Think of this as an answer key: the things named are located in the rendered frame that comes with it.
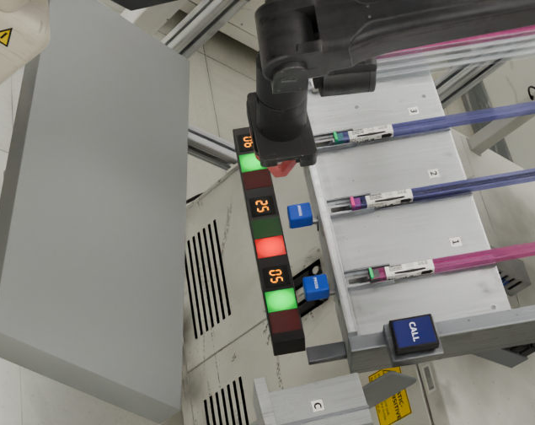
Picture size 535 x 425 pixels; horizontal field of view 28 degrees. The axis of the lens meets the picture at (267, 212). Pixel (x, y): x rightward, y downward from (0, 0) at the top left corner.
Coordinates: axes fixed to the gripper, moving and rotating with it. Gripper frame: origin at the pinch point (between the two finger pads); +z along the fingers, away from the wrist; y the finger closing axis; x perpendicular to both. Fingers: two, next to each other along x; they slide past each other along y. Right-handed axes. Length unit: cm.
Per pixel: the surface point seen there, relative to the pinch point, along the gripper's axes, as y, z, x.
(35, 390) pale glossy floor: 9, 65, 40
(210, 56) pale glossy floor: 120, 105, -4
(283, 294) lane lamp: -10.8, 11.0, 1.4
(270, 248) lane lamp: -3.7, 11.1, 1.8
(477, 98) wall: 164, 190, -105
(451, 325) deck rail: -20.2, 7.8, -17.0
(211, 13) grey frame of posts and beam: 49, 20, 3
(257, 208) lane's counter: 2.7, 11.1, 2.4
